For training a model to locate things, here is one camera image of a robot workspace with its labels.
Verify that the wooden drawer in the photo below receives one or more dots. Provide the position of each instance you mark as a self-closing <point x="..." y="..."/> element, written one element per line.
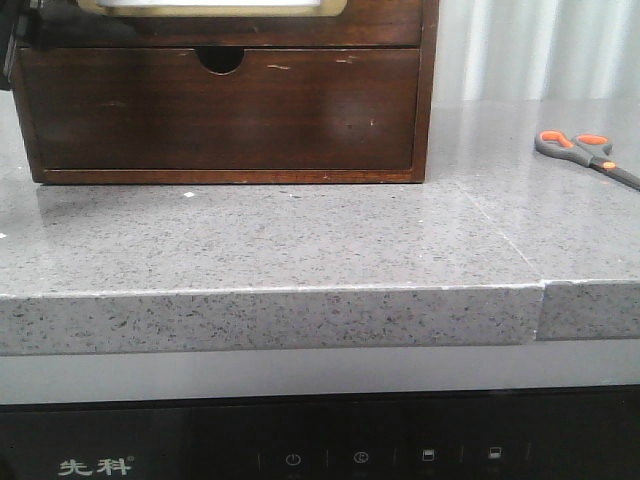
<point x="158" y="108"/>
<point x="359" y="24"/>

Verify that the black appliance control panel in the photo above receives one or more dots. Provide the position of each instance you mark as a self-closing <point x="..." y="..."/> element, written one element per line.
<point x="557" y="433"/>

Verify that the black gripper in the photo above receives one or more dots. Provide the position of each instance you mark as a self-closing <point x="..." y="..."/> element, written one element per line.
<point x="47" y="24"/>

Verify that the dark wooden drawer cabinet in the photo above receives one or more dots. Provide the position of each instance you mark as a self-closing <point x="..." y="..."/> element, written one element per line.
<point x="223" y="60"/>

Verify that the grey orange scissors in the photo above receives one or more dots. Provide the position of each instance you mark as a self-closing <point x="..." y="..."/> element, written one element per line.
<point x="587" y="150"/>

